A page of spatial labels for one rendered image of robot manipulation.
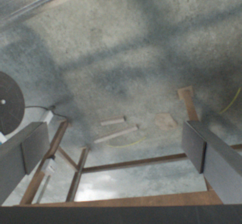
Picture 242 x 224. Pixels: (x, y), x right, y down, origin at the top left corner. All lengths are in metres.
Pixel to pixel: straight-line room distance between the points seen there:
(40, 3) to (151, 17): 0.80
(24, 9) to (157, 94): 1.09
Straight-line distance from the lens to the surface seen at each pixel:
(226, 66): 1.32
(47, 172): 1.38
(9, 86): 1.49
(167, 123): 1.50
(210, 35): 1.20
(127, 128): 1.55
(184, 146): 0.17
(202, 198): 0.86
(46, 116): 1.47
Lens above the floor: 1.09
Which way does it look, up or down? 51 degrees down
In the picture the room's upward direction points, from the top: 170 degrees counter-clockwise
